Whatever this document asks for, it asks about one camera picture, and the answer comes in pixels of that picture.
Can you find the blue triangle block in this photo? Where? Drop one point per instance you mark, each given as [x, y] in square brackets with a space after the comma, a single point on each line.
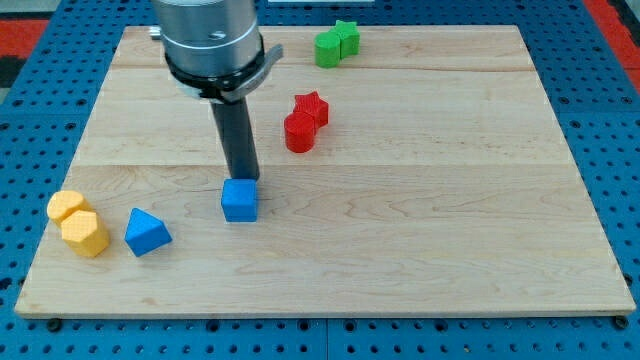
[145, 233]

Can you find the green star block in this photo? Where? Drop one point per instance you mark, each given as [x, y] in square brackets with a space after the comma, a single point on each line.
[349, 36]

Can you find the red star block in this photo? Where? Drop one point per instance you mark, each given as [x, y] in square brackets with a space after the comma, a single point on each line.
[312, 104]

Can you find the green cylinder block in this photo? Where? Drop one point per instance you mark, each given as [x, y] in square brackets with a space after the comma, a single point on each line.
[327, 50]

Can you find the wooden board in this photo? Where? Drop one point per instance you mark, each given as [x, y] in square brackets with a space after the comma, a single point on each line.
[441, 187]

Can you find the red cylinder block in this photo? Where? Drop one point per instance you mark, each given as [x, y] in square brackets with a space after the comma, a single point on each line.
[300, 132]

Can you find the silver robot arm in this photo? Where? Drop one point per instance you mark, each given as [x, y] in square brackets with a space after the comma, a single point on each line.
[214, 49]

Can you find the blue cube block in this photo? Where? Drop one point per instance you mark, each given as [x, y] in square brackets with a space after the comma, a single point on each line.
[239, 200]

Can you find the yellow cylinder block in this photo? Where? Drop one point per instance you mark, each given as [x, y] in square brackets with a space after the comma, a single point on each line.
[64, 203]

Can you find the yellow hexagon block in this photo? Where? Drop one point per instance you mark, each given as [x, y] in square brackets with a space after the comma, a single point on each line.
[85, 233]

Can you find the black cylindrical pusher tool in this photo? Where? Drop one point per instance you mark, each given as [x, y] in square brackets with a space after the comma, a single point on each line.
[235, 133]

